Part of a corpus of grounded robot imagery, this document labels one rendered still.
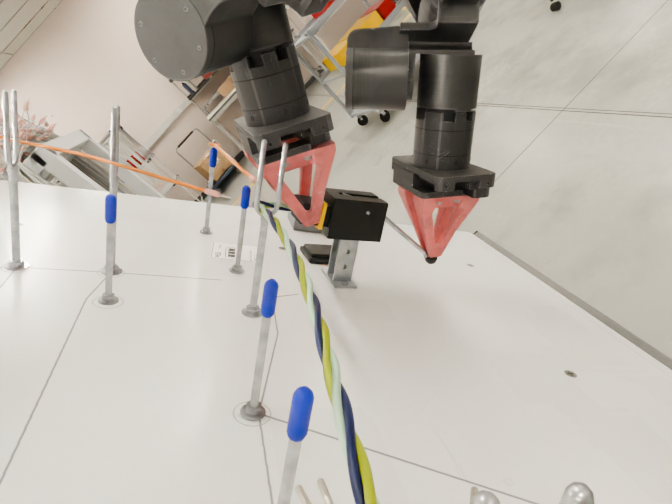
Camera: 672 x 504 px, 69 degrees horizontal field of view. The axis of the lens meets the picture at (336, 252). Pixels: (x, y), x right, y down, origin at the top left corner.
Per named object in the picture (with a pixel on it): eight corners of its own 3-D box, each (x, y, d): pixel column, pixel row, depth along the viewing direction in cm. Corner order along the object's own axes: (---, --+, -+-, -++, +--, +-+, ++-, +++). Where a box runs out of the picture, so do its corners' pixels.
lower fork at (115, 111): (102, 266, 43) (105, 102, 39) (124, 268, 44) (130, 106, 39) (97, 275, 42) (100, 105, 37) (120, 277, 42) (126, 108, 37)
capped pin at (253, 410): (235, 408, 29) (252, 275, 26) (257, 401, 30) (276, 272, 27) (247, 424, 28) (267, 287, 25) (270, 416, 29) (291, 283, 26)
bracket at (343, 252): (356, 288, 49) (366, 242, 47) (334, 288, 48) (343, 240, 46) (341, 270, 53) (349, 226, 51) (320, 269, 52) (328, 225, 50)
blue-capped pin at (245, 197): (245, 274, 47) (256, 188, 44) (230, 274, 47) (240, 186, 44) (243, 268, 49) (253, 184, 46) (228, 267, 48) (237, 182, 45)
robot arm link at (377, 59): (483, -46, 41) (462, 4, 50) (348, -47, 42) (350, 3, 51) (477, 94, 42) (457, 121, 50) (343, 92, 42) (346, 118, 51)
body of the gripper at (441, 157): (435, 197, 45) (443, 114, 42) (389, 172, 54) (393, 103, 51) (495, 192, 47) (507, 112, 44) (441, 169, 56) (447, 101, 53)
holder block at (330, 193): (380, 242, 48) (389, 203, 47) (327, 239, 46) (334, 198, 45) (364, 228, 52) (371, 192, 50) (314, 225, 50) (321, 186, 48)
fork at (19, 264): (9, 261, 41) (1, 87, 37) (33, 263, 42) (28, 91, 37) (-1, 270, 39) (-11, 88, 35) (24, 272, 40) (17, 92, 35)
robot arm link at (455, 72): (490, 41, 42) (477, 42, 48) (410, 40, 43) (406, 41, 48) (480, 123, 45) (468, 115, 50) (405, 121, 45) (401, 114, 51)
